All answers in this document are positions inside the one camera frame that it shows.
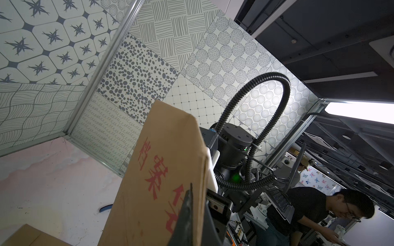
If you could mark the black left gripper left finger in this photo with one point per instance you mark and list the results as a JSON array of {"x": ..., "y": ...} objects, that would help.
[{"x": 183, "y": 233}]

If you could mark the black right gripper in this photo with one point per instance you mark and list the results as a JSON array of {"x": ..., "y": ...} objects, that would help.
[{"x": 220, "y": 209}]

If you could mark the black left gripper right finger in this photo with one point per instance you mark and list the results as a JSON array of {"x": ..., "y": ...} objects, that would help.
[{"x": 209, "y": 236}]

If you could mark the brown kraft file bag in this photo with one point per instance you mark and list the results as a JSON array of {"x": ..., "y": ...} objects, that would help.
[
  {"x": 169, "y": 161},
  {"x": 27, "y": 235}
]

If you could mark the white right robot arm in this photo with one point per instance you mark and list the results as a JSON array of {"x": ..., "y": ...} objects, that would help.
[{"x": 238, "y": 190}]

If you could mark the black computer monitor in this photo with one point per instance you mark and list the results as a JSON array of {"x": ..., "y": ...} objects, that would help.
[{"x": 278, "y": 196}]

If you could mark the person in black shirt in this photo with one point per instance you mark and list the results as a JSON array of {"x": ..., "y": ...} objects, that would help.
[{"x": 311, "y": 206}]

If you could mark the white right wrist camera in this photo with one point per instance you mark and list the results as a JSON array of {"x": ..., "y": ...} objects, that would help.
[{"x": 212, "y": 166}]

